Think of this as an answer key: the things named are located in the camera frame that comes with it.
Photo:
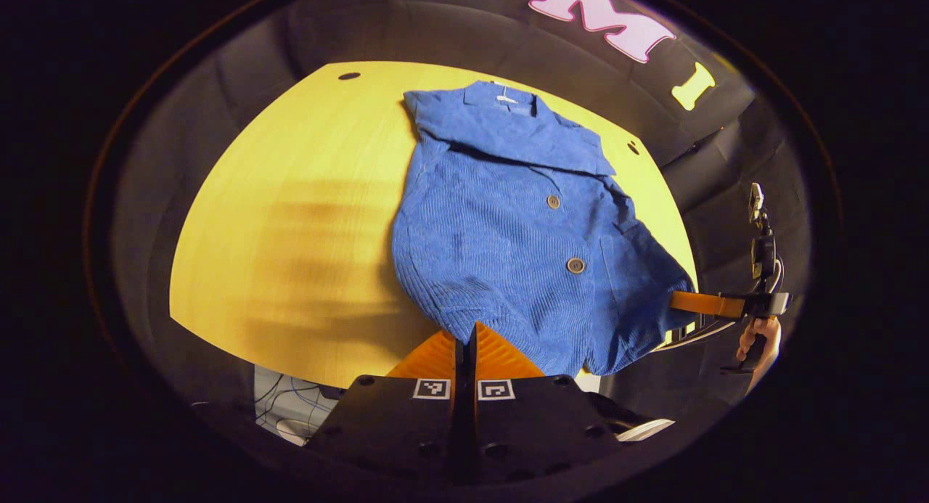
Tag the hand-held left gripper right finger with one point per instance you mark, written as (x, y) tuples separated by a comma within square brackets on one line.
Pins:
[(544, 430)]

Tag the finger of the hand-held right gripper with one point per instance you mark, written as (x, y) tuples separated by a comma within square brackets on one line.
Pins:
[(704, 304)]

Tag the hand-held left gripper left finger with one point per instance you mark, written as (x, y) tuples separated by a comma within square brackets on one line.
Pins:
[(392, 430)]

